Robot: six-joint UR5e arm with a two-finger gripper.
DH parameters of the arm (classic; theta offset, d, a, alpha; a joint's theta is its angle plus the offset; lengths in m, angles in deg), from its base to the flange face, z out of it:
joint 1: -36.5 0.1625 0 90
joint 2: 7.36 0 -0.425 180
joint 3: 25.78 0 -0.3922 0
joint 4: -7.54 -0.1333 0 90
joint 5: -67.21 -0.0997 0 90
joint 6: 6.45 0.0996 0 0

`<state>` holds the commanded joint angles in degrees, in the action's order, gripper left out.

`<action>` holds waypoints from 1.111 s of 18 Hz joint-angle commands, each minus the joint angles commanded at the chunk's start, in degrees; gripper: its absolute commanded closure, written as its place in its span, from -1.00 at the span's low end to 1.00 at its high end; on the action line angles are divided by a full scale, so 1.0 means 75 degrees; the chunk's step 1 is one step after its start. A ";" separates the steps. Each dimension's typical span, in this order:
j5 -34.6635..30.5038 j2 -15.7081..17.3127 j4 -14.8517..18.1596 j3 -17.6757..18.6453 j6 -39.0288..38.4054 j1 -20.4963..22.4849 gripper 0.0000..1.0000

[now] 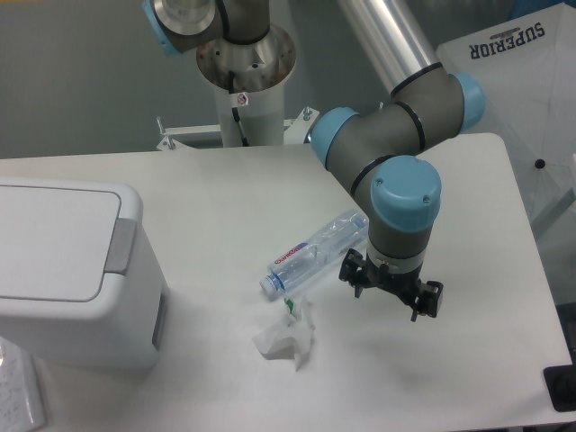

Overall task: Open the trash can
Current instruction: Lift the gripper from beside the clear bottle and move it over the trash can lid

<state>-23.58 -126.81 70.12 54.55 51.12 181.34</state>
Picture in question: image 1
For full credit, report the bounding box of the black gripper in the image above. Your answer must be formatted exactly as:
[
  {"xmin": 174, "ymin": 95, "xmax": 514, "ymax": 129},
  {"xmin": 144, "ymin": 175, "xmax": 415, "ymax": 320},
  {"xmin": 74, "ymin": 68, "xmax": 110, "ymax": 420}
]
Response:
[{"xmin": 338, "ymin": 248, "xmax": 444, "ymax": 320}]

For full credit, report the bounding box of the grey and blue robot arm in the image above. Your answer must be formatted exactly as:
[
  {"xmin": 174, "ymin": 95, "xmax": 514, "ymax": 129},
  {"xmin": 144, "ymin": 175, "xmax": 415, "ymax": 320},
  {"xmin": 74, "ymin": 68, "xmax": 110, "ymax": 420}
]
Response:
[{"xmin": 142, "ymin": 1, "xmax": 485, "ymax": 318}]

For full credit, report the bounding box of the white trash can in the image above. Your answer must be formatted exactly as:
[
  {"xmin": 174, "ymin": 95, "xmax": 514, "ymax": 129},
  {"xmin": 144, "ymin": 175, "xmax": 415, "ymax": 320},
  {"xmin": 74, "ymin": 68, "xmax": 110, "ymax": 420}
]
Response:
[{"xmin": 1, "ymin": 177, "xmax": 169, "ymax": 368}]

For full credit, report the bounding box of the clear plastic water bottle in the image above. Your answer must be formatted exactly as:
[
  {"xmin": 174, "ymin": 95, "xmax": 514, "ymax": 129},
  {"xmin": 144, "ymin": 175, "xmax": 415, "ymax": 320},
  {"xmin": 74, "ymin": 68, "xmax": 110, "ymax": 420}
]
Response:
[{"xmin": 259, "ymin": 210, "xmax": 368, "ymax": 300}]

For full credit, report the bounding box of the crumpled white paper tissue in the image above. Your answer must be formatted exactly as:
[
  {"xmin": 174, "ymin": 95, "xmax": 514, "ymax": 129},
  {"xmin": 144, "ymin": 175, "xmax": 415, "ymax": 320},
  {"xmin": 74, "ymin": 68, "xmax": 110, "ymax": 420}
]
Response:
[{"xmin": 252, "ymin": 295, "xmax": 315, "ymax": 371}]

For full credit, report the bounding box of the black device at table edge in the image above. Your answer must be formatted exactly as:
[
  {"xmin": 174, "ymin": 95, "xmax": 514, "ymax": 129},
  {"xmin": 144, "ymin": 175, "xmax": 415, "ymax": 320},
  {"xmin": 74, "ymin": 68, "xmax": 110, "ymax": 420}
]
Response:
[{"xmin": 544, "ymin": 364, "xmax": 575, "ymax": 412}]

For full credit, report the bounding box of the white umbrella with lettering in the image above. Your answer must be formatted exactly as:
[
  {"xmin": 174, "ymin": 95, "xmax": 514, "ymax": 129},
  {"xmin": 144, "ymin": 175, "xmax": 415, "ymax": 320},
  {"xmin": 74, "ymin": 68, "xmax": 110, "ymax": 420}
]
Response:
[{"xmin": 436, "ymin": 3, "xmax": 575, "ymax": 219}]

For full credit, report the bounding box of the white paper sheet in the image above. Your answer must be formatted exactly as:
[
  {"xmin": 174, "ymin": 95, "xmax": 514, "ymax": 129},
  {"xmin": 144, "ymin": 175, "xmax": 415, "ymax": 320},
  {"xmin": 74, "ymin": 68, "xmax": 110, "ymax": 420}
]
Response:
[{"xmin": 1, "ymin": 338, "xmax": 47, "ymax": 431}]

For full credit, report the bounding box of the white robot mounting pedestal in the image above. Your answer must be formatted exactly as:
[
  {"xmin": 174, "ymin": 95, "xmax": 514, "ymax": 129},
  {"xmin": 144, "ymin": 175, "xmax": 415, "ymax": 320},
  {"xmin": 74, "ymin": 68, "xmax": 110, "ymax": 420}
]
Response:
[{"xmin": 157, "ymin": 24, "xmax": 320, "ymax": 150}]

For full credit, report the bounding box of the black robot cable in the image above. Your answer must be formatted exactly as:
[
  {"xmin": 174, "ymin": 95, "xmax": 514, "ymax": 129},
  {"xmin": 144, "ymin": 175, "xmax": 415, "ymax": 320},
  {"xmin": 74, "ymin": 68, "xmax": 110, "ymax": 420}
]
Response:
[{"xmin": 227, "ymin": 70, "xmax": 249, "ymax": 148}]

